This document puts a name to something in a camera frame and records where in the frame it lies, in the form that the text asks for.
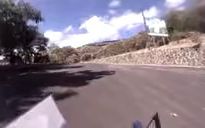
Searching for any dry hill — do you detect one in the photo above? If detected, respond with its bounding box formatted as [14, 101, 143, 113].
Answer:
[48, 31, 152, 64]

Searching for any grey asphalt road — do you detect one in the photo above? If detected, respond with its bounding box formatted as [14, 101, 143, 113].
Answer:
[0, 62, 205, 128]

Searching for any group of dark trees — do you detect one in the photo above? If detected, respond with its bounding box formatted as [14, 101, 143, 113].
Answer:
[0, 0, 52, 66]

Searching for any wooded slope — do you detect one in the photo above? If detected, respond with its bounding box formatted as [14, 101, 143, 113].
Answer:
[164, 0, 205, 34]

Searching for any grey stone wall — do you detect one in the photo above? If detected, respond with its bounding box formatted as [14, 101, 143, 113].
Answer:
[86, 42, 205, 68]

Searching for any white billboard on frame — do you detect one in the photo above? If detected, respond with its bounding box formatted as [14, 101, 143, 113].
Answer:
[141, 11, 171, 50]

